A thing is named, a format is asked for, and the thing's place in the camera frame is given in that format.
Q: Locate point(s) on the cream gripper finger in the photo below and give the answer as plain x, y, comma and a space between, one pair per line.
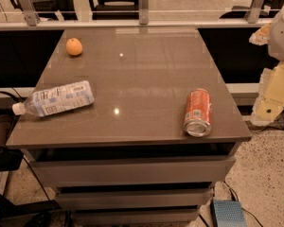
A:
261, 36
270, 101

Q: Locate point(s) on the red coke can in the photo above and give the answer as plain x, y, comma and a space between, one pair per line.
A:
197, 120

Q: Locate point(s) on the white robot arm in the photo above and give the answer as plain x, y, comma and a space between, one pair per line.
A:
276, 37

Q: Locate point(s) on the blue perforated box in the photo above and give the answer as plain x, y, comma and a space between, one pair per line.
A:
227, 214

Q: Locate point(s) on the black office chair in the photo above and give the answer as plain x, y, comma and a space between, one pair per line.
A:
118, 9

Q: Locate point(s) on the grey drawer cabinet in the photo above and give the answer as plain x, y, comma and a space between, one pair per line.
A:
126, 158

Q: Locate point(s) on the orange fruit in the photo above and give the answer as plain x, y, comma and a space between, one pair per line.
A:
73, 47

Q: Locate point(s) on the clear plastic water bottle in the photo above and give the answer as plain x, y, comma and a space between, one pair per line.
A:
56, 100

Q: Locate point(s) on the metal glass railing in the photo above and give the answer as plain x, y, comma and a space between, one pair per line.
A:
163, 13

